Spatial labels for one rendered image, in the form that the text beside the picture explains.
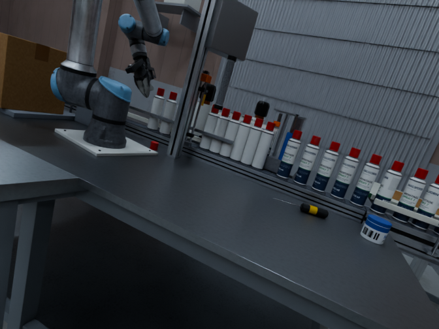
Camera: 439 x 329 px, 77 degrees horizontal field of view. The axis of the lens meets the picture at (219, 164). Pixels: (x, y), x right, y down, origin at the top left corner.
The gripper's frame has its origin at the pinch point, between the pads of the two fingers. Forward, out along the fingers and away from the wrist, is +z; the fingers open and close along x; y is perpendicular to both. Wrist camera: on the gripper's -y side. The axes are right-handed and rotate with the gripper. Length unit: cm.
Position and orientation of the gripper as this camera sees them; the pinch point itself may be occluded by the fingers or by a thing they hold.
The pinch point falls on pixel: (146, 94)
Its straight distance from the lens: 144.3
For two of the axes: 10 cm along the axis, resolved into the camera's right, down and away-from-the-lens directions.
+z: 2.0, 9.8, 0.4
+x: -9.1, 1.7, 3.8
